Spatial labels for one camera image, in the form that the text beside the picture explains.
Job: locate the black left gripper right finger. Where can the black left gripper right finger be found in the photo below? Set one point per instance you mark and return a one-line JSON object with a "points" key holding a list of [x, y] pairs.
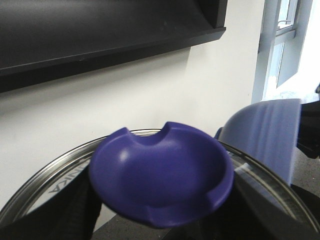
{"points": [[248, 215]]}

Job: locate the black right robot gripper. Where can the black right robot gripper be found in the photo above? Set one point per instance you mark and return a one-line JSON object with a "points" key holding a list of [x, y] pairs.
{"points": [[307, 164]]}

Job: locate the glass lid with blue knob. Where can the glass lid with blue knob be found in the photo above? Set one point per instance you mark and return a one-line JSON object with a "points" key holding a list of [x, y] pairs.
{"points": [[161, 183]]}

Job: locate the black range hood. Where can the black range hood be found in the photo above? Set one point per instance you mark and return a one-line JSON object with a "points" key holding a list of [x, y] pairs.
{"points": [[45, 40]]}

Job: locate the window frame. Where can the window frame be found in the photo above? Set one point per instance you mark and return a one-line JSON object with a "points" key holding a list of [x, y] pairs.
{"points": [[282, 36]]}

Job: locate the light blue bowl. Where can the light blue bowl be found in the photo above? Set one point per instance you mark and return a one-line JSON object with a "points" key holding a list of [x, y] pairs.
{"points": [[268, 132]]}

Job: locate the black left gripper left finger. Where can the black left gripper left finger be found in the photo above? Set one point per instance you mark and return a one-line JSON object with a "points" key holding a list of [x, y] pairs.
{"points": [[70, 215]]}

